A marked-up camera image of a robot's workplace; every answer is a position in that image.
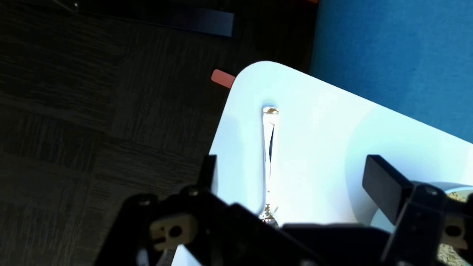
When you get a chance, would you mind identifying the blue upholstered sofa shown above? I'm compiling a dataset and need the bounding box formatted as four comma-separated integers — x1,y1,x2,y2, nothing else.
308,0,473,145

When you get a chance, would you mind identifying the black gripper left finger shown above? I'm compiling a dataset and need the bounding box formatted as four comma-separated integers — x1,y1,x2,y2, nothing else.
169,153,322,266

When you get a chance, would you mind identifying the white side table orange frame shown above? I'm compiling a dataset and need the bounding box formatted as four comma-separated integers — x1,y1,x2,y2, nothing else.
168,59,473,266

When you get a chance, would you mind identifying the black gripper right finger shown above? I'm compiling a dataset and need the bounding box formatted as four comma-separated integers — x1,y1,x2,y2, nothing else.
360,153,449,266

